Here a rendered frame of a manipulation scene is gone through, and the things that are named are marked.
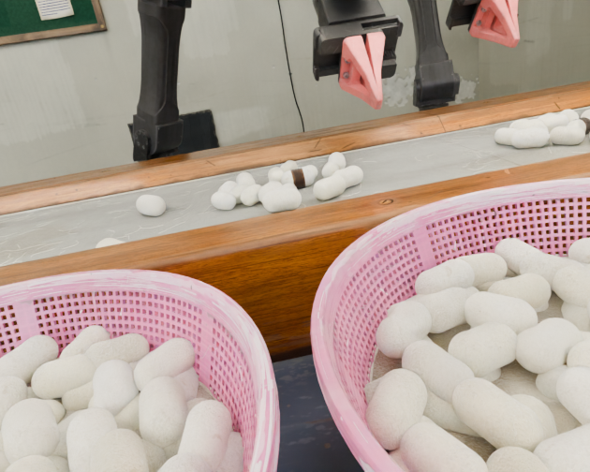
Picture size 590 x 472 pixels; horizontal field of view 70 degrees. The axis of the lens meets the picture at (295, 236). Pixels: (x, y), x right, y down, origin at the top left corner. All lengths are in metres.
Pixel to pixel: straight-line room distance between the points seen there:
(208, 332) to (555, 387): 0.15
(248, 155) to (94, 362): 0.44
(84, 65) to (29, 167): 0.61
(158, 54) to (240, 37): 1.72
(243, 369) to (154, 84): 0.69
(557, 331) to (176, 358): 0.17
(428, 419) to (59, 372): 0.17
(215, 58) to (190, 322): 2.30
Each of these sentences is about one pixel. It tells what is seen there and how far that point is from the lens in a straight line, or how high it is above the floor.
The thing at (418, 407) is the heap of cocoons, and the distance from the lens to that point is 0.17.
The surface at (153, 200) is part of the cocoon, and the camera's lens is 0.46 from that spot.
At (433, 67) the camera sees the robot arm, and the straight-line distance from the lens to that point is 0.98.
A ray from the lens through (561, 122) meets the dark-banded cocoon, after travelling 0.62.
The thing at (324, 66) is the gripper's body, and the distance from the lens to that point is 0.56.
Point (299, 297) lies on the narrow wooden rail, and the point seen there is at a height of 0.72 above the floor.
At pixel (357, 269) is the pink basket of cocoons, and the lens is 0.22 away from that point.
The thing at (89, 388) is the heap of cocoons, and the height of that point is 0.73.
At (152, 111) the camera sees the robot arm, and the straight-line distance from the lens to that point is 0.82.
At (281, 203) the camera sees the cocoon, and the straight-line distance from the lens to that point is 0.39.
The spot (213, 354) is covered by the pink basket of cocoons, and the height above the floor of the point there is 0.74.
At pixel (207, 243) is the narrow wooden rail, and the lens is 0.28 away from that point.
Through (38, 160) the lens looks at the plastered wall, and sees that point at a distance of 2.62.
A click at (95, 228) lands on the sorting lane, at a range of 0.49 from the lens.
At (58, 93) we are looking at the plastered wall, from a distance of 2.55.
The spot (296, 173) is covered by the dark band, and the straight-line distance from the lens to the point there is 0.46.
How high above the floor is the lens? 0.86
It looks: 21 degrees down
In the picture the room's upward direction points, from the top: 10 degrees counter-clockwise
